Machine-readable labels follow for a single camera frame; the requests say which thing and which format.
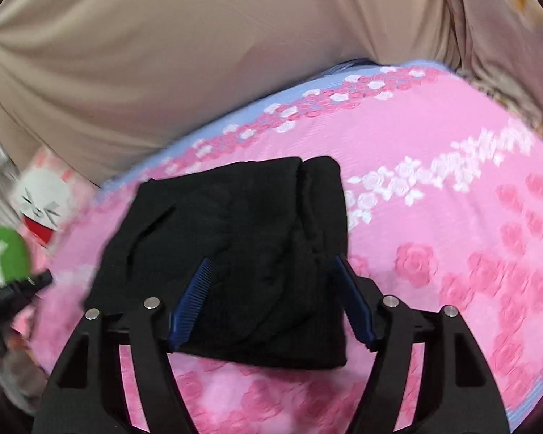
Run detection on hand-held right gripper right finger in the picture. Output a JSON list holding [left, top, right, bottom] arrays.
[[334, 253, 511, 434]]

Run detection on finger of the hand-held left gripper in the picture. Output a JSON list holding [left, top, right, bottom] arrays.
[[0, 270, 54, 310]]

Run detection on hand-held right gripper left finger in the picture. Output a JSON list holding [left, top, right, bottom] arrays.
[[31, 258, 214, 434]]

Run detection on black pants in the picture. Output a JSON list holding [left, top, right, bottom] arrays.
[[84, 156, 350, 370]]

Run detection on green plush toy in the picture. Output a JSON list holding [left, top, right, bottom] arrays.
[[0, 226, 31, 289]]

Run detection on pink rose print bedsheet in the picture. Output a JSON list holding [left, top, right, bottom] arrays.
[[16, 59, 543, 434]]

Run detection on white bunny face pillow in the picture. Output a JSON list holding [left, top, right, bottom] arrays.
[[10, 147, 96, 247]]

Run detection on beige draped cloth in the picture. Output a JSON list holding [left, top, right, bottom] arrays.
[[0, 0, 471, 186]]

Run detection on floral patterned curtain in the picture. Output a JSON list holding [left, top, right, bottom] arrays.
[[443, 0, 543, 141]]

